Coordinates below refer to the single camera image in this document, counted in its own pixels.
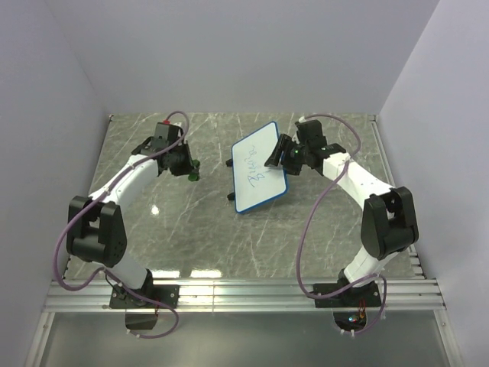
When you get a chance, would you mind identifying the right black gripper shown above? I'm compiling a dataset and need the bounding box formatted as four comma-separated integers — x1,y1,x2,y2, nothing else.
264,134,309,176

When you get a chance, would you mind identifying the green whiteboard eraser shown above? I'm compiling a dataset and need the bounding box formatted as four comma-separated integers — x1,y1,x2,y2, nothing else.
187,159,200,182

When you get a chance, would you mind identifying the blue framed whiteboard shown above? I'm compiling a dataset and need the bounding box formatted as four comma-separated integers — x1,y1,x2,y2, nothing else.
231,121,288,214

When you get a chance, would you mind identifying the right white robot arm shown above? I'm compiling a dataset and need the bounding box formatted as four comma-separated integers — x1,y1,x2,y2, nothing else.
264,114,419,306

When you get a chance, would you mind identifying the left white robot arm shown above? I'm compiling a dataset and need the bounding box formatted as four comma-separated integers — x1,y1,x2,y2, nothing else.
66,119,199,307

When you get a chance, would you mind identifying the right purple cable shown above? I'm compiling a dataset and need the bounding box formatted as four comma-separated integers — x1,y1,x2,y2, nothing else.
296,112,387,337

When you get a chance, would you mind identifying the right side aluminium rail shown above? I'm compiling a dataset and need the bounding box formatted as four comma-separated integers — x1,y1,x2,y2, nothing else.
368,115,426,279

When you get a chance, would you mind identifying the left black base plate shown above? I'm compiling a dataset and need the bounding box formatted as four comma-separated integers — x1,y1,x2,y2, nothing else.
109,284,180,310

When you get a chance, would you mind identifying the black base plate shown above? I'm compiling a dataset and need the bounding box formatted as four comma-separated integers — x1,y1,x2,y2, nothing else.
109,284,180,310
312,281,381,308

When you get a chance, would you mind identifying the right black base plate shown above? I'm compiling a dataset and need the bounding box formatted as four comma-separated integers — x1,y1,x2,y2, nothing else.
312,281,381,308

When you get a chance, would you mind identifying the aluminium mounting rail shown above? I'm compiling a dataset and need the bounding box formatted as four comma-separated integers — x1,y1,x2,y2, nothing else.
43,278,445,313

